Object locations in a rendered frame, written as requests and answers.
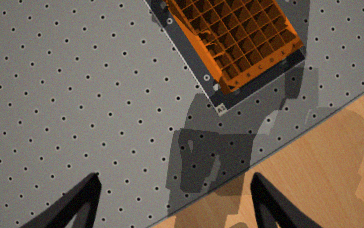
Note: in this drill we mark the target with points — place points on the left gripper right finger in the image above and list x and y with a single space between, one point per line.
268 201

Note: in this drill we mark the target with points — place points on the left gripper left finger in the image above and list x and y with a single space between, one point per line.
82 199

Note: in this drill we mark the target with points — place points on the orange tube rack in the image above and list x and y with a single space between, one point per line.
236 25

